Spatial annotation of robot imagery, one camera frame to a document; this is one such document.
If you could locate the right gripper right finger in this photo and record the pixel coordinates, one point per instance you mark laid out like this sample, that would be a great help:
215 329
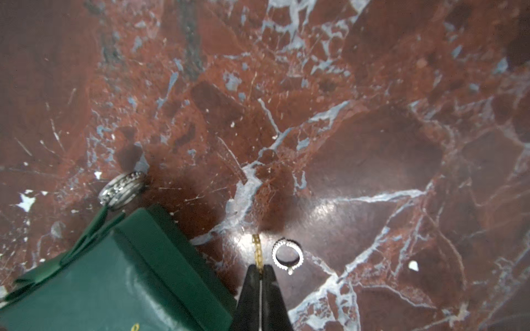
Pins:
274 311

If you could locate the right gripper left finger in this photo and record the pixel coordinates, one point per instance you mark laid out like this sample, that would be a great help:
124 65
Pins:
246 317

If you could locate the green jewelry box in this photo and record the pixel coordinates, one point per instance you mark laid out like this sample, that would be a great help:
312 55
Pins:
134 272

